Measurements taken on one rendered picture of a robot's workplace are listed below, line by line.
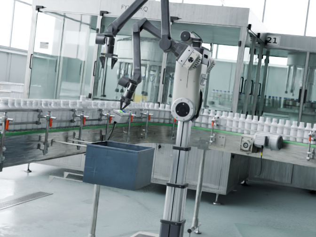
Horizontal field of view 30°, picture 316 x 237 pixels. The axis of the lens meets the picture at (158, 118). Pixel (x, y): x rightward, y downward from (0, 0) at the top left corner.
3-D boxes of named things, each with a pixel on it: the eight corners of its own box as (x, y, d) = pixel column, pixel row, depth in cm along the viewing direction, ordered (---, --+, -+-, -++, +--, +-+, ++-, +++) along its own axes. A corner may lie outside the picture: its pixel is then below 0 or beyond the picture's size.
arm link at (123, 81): (140, 75, 407) (141, 79, 415) (125, 67, 409) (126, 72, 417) (131, 89, 404) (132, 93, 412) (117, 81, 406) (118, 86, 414)
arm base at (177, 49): (191, 47, 374) (180, 62, 376) (181, 40, 376) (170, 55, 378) (188, 45, 366) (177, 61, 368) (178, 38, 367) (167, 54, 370)
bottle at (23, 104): (20, 128, 321) (23, 98, 320) (28, 130, 318) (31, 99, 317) (12, 128, 316) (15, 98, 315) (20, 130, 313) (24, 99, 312)
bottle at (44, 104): (35, 127, 338) (37, 98, 337) (40, 127, 343) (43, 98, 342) (43, 129, 336) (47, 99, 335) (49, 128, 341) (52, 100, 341)
